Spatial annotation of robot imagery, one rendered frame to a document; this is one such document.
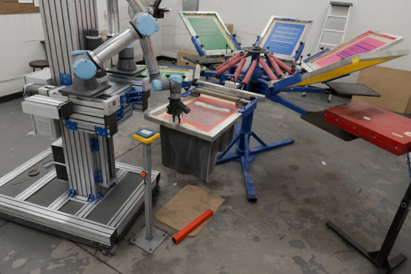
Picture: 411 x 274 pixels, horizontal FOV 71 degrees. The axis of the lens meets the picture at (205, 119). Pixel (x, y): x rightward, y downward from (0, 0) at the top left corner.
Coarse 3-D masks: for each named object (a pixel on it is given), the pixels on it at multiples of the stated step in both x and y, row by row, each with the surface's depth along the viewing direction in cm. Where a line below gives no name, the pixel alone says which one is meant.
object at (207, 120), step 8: (224, 104) 252; (232, 104) 253; (208, 112) 234; (216, 112) 235; (232, 112) 237; (192, 120) 217; (200, 120) 218; (208, 120) 219; (216, 120) 220; (200, 128) 206; (208, 128) 207
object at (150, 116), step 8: (192, 96) 262; (168, 104) 235; (152, 112) 219; (160, 112) 225; (152, 120) 211; (160, 120) 207; (232, 120) 213; (176, 128) 202; (184, 128) 198; (192, 128) 198; (224, 128) 203; (200, 136) 194; (208, 136) 190; (216, 136) 193
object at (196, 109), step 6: (192, 102) 251; (204, 102) 253; (210, 102) 254; (216, 102) 255; (192, 108) 239; (198, 108) 240; (204, 108) 240; (168, 114) 225; (186, 114) 227; (192, 114) 227; (198, 114) 228; (186, 120) 217
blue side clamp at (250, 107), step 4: (256, 100) 249; (248, 104) 243; (252, 104) 241; (256, 104) 250; (248, 108) 234; (252, 108) 243; (240, 112) 227; (244, 112) 227; (248, 112) 237; (244, 116) 230
